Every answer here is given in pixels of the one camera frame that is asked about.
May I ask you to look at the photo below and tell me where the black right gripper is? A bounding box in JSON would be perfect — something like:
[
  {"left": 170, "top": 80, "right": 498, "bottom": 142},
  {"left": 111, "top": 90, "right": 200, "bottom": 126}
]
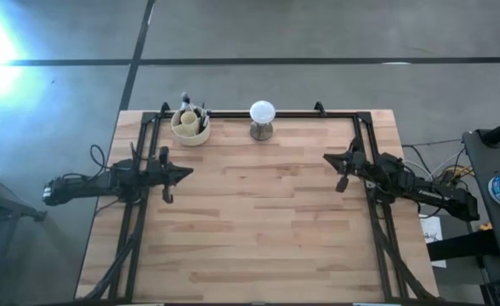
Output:
[{"left": 322, "top": 136, "right": 368, "bottom": 194}]

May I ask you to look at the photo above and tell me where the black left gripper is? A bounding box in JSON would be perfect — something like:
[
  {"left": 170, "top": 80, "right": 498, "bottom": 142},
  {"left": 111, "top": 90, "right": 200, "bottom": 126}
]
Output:
[{"left": 147, "top": 145, "right": 194, "bottom": 205}]

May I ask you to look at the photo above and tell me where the beige round divided container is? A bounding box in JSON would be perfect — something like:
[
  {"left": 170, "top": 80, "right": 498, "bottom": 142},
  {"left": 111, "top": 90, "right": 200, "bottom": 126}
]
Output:
[{"left": 170, "top": 105, "right": 212, "bottom": 147}]

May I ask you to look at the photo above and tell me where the white globe table lamp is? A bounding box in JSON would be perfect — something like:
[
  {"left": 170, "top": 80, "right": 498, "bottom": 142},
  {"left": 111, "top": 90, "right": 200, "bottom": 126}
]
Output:
[{"left": 249, "top": 99, "right": 276, "bottom": 142}]

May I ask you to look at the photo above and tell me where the white paper sheet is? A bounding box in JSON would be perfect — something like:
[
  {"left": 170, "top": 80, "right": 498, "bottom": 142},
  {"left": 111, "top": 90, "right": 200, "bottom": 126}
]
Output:
[{"left": 418, "top": 213, "right": 447, "bottom": 269}]

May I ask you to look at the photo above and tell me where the black equipment cart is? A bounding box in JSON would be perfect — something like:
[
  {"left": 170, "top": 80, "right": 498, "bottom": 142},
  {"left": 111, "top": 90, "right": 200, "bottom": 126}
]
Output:
[{"left": 426, "top": 113, "right": 500, "bottom": 306}]

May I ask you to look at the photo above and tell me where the dark metal stand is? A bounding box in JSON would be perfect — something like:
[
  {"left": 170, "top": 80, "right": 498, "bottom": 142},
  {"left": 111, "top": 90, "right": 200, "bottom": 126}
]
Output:
[{"left": 0, "top": 167, "right": 48, "bottom": 306}]

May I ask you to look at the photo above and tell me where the black metal table frame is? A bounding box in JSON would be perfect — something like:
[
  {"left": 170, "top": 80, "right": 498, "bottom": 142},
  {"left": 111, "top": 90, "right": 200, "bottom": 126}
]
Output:
[{"left": 82, "top": 110, "right": 438, "bottom": 303}]

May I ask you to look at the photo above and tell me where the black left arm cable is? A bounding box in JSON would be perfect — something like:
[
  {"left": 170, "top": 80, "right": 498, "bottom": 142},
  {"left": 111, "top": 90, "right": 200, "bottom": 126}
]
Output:
[{"left": 88, "top": 143, "right": 108, "bottom": 171}]

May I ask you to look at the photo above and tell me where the yellow coiled cable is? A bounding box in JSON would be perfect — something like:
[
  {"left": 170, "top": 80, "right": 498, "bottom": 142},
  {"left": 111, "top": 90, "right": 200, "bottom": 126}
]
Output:
[{"left": 443, "top": 164, "right": 475, "bottom": 179}]

